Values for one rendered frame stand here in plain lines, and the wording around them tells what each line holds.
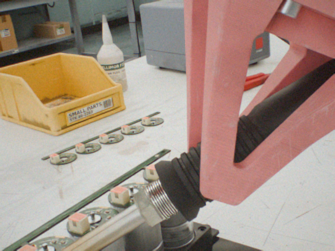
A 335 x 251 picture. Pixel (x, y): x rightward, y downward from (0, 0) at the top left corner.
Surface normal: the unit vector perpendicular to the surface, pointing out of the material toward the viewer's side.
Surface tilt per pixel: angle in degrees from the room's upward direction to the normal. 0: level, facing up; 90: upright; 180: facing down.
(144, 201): 37
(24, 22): 90
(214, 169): 98
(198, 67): 87
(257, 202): 0
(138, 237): 90
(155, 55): 90
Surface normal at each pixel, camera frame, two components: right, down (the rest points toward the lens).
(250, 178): 0.09, 0.47
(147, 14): -0.76, 0.30
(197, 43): 0.18, 0.27
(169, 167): 0.11, -0.88
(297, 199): -0.11, -0.93
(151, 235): 0.65, 0.19
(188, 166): -0.34, -0.47
